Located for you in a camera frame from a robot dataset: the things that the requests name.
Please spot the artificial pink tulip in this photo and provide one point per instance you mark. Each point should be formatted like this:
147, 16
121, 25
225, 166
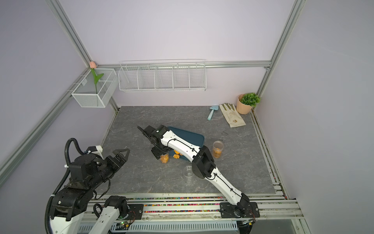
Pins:
96, 76

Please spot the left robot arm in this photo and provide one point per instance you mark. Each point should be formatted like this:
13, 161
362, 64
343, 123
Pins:
85, 171

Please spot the white mesh wall basket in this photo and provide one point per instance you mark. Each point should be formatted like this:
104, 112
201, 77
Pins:
85, 94

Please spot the potted green plant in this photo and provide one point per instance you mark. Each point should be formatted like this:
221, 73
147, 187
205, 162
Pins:
246, 102

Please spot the blue garden trowel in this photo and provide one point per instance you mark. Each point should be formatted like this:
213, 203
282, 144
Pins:
212, 110

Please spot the teal plastic tray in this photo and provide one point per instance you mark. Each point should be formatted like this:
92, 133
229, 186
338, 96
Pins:
191, 137

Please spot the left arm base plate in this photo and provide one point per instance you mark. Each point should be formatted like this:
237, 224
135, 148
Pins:
131, 212

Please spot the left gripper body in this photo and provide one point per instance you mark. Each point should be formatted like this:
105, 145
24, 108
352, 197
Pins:
107, 169

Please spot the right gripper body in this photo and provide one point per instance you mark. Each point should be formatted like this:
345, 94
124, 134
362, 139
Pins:
157, 150

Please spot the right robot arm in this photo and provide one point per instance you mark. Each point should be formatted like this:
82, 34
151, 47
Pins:
165, 140

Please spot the orange cookies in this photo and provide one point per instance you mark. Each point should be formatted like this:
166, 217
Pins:
176, 155

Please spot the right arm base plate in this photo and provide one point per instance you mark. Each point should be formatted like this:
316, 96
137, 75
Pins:
228, 210

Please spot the white wire wall shelf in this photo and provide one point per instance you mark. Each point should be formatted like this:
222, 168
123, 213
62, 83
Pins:
162, 75

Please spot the beige gardening glove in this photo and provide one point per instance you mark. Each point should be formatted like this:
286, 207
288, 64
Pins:
231, 115

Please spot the clear cookie jar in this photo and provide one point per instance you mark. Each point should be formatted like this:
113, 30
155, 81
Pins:
217, 148
164, 158
188, 175

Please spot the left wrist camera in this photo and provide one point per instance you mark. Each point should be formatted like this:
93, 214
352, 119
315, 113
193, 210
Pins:
95, 149

